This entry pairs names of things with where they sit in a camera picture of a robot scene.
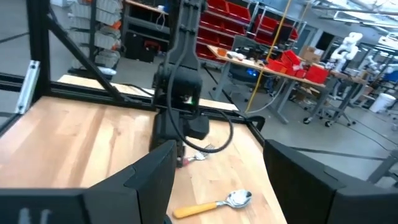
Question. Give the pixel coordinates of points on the black table clamp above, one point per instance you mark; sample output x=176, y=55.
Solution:
x=256, y=122

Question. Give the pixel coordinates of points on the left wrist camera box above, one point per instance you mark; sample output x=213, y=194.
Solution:
x=198, y=127

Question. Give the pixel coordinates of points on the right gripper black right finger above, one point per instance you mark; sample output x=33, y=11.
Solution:
x=311, y=193

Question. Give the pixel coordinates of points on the small orange bin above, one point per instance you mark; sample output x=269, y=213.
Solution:
x=222, y=52

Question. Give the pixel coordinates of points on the silver frame bracket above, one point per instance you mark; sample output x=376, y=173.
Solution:
x=28, y=87

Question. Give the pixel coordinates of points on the white humanoid robot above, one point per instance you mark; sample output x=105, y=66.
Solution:
x=345, y=49

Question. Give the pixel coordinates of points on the long wooden workbench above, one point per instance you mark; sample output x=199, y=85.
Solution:
x=248, y=64

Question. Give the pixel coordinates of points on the wide shelf with red bins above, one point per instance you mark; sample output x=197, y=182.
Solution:
x=217, y=28

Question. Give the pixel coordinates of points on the black aluminium table frame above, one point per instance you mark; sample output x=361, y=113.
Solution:
x=38, y=46

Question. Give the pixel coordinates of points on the rack with white bins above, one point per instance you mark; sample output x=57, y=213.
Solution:
x=102, y=37

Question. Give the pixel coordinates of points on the stack of small red bins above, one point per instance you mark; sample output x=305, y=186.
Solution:
x=286, y=63

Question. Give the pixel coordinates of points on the narrow shelf with red bins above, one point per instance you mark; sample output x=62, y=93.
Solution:
x=270, y=28

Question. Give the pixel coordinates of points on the large red bin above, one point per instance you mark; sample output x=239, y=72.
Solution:
x=317, y=74

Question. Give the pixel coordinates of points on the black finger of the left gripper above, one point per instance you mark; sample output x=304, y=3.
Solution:
x=181, y=154

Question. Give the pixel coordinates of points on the white bucket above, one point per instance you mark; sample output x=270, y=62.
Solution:
x=382, y=102

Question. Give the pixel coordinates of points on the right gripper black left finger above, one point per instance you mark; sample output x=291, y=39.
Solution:
x=109, y=199

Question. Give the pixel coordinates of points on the cardboard box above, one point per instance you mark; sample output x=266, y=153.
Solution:
x=311, y=54

